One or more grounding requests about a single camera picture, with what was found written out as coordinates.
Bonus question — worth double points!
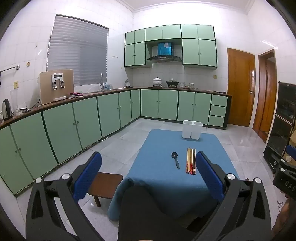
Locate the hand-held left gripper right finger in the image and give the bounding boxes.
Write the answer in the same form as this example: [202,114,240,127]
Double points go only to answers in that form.
[195,151,272,241]

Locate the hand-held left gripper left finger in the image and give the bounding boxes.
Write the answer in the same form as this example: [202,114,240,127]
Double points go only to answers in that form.
[26,152,102,241]

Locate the black spoon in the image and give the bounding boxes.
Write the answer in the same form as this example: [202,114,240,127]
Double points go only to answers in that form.
[171,152,180,170]

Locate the white plastic utensil holder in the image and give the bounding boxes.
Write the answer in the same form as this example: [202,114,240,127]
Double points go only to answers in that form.
[182,120,203,140]

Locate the person's right forearm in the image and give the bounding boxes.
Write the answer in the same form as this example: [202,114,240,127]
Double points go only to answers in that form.
[277,196,296,241]

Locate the small wooden stool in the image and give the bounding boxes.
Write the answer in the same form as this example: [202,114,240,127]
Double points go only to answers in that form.
[87,172,123,207]

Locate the black glass cabinet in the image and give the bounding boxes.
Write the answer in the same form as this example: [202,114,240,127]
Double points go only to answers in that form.
[263,81,296,174]

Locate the blue tablecloth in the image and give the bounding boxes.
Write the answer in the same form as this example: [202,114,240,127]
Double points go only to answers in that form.
[107,129,240,220]

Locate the green base cabinet run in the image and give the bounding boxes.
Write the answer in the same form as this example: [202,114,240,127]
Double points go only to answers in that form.
[0,89,141,197]

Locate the wooden door in doorway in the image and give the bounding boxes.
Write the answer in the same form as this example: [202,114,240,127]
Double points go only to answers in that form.
[252,49,278,143]

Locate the person's dark trousers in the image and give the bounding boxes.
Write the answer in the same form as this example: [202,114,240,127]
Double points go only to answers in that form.
[117,185,219,241]

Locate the green base cabinet with drawers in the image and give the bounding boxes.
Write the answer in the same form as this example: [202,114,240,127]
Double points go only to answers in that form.
[140,88,232,128]

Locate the beige water dispenser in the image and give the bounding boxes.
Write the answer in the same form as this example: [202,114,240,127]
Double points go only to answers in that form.
[39,69,74,105]

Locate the electric kettle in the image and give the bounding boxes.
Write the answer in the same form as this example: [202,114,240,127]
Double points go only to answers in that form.
[2,99,13,121]

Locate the grey window blind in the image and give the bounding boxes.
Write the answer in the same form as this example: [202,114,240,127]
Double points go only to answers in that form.
[47,14,110,87]

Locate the range hood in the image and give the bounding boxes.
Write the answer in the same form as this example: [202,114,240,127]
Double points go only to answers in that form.
[147,41,182,63]

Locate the metal towel bar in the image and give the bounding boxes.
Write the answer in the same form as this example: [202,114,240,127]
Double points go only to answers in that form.
[0,65,20,73]

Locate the green wall cabinet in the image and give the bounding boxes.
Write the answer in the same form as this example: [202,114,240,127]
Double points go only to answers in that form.
[145,24,182,42]
[181,24,218,68]
[124,29,146,68]

